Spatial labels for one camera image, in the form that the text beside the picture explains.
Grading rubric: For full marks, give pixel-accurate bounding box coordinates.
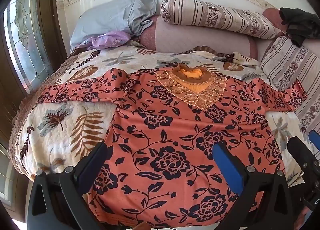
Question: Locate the grey pillow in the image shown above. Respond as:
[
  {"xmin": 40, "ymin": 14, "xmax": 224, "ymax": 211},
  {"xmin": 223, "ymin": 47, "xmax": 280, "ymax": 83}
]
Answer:
[{"xmin": 70, "ymin": 0, "xmax": 159, "ymax": 51}]

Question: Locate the purple printed cloth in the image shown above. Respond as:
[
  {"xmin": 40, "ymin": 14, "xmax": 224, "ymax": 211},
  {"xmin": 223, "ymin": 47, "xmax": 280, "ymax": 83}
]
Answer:
[{"xmin": 91, "ymin": 31, "xmax": 132, "ymax": 50}]

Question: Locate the patterned glass window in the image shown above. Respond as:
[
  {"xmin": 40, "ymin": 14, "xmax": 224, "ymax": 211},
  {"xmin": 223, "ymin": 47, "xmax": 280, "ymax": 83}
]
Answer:
[{"xmin": 3, "ymin": 0, "xmax": 54, "ymax": 91}]

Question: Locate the cream leaf-print blanket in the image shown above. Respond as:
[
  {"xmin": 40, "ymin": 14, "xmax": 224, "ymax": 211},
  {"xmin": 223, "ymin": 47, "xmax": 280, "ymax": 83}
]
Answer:
[{"xmin": 7, "ymin": 45, "xmax": 312, "ymax": 188}]

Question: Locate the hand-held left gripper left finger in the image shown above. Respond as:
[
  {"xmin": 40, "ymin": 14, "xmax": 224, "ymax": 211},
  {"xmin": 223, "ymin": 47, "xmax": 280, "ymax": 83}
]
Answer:
[{"xmin": 26, "ymin": 142, "xmax": 108, "ymax": 230}]

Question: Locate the striped floral bolster pillow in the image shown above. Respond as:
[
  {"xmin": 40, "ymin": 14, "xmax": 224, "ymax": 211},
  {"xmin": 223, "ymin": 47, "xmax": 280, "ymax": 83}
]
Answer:
[{"xmin": 160, "ymin": 0, "xmax": 283, "ymax": 40}]

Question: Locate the orange floral shirt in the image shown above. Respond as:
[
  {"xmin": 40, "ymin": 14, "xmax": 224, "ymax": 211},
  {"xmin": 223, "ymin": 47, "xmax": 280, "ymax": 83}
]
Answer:
[{"xmin": 37, "ymin": 63, "xmax": 308, "ymax": 229}]

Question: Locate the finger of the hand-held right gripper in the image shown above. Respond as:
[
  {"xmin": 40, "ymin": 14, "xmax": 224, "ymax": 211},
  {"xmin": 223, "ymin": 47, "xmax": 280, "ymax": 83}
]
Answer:
[
  {"xmin": 308, "ymin": 130, "xmax": 320, "ymax": 147},
  {"xmin": 287, "ymin": 137, "xmax": 320, "ymax": 172}
]

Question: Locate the black cloth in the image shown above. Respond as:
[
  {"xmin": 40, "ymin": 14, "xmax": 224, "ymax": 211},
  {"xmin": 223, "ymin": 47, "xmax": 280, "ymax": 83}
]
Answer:
[{"xmin": 279, "ymin": 7, "xmax": 320, "ymax": 48}]

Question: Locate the striped floral cushion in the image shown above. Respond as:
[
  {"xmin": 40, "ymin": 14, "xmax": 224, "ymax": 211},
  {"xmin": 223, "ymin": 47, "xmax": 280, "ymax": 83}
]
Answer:
[{"xmin": 260, "ymin": 36, "xmax": 320, "ymax": 134}]

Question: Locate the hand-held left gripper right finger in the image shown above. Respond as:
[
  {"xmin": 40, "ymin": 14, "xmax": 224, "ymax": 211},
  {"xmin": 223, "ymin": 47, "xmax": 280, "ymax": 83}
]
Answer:
[{"xmin": 212, "ymin": 142, "xmax": 292, "ymax": 230}]

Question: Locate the dark wooden window frame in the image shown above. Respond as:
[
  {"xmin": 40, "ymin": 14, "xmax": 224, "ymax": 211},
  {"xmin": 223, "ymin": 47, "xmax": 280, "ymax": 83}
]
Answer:
[{"xmin": 0, "ymin": 0, "xmax": 69, "ymax": 220}]

